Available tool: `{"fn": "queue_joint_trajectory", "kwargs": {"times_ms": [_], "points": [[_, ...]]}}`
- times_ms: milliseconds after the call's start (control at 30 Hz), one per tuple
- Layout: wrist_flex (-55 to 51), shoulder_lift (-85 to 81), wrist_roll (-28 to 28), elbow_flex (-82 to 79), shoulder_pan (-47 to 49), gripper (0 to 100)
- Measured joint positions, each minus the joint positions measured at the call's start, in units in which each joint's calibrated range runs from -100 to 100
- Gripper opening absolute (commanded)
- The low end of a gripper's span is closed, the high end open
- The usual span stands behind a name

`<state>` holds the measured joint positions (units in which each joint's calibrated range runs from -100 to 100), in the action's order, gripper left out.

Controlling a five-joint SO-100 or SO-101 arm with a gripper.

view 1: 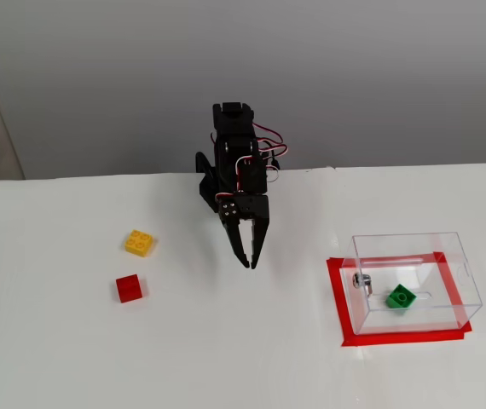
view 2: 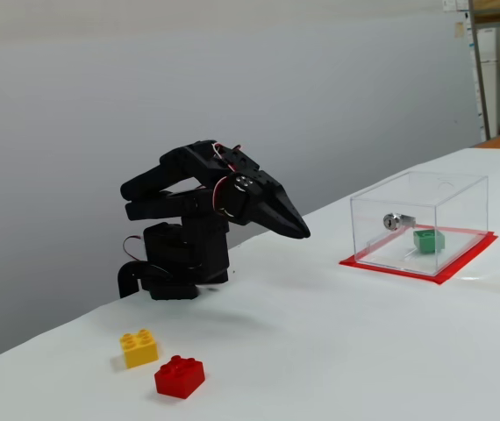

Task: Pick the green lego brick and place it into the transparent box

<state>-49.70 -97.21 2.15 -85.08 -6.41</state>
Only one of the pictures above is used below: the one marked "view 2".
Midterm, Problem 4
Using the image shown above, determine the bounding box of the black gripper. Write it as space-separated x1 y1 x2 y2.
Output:
216 168 312 240

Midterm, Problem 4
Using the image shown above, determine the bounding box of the green lego brick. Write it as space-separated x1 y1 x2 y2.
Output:
412 228 446 255

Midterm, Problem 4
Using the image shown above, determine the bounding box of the silver metal box lock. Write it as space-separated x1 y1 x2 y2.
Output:
382 212 417 232

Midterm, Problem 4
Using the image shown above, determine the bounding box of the transparent plastic box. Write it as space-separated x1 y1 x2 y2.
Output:
349 170 489 277

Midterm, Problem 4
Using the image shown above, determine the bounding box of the red lego brick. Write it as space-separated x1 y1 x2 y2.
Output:
154 354 206 400

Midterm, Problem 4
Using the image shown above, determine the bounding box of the yellow lego brick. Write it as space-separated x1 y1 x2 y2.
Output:
118 327 161 369

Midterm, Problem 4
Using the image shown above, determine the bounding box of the black table clamp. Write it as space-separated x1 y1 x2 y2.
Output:
117 260 172 299

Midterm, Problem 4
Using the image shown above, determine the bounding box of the red tape square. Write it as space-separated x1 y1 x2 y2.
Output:
339 223 499 286

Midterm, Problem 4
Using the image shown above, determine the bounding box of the grey metal shelf rack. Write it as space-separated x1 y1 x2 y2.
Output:
468 0 500 141

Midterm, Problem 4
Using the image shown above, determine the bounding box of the white cabinet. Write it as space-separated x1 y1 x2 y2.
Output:
477 25 500 132

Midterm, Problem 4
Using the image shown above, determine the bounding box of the red white servo cable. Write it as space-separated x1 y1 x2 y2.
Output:
211 140 245 218
122 234 146 264

